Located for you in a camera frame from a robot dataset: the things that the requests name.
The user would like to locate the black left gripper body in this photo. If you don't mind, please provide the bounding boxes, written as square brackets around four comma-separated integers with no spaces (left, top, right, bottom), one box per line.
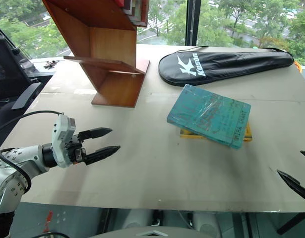
[65,133,87,166]

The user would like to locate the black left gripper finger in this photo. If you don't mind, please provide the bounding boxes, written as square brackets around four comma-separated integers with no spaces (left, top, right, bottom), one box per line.
[83,145,122,166]
[78,127,114,142]

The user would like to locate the yellow book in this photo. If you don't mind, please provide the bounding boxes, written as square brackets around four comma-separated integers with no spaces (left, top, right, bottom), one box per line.
[179,122,253,143]

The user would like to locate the brown wooden zigzag bookshelf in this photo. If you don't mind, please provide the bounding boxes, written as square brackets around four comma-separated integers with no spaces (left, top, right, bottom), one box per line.
[41,0,151,109]

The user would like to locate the teal book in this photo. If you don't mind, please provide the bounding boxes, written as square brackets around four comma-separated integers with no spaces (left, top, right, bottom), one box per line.
[166,84,251,151]

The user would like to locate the books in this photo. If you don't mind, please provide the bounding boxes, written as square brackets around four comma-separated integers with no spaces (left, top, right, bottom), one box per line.
[114,0,149,28]

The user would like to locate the black table leg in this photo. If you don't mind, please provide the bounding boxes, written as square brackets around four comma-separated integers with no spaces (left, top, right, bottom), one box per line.
[276,212,305,236]

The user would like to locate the white rounded shape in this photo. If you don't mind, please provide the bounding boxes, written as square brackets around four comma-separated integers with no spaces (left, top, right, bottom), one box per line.
[122,209,153,230]
[191,212,223,238]

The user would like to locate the small dark star-shaped object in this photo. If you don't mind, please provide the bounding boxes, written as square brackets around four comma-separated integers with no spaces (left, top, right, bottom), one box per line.
[43,59,59,69]

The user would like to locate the black office chair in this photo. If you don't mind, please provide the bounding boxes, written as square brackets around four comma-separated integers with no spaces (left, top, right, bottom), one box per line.
[0,21,43,149]

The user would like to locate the black Kason racket bag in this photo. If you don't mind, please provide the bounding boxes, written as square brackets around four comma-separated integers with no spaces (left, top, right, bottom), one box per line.
[158,45,295,87]

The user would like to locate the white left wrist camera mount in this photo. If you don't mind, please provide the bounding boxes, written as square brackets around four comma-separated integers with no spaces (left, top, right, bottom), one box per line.
[51,114,76,169]

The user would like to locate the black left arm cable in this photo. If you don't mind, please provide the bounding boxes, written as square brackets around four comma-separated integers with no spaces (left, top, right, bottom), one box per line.
[0,110,64,197]

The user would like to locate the black window frame post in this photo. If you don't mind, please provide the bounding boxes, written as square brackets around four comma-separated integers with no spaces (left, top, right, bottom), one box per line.
[185,0,200,47]

